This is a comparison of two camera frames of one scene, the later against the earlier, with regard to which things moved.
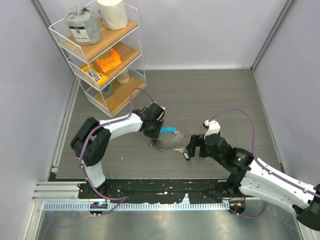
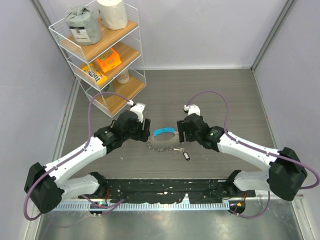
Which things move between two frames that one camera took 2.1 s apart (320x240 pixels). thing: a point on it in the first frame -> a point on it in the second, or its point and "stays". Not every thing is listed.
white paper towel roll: [113, 14] stays
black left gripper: [155, 135] -> [143, 134]
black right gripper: [196, 140] -> [181, 124]
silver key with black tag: [185, 153] stays
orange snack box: [108, 59] stays
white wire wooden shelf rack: [101, 41] stays
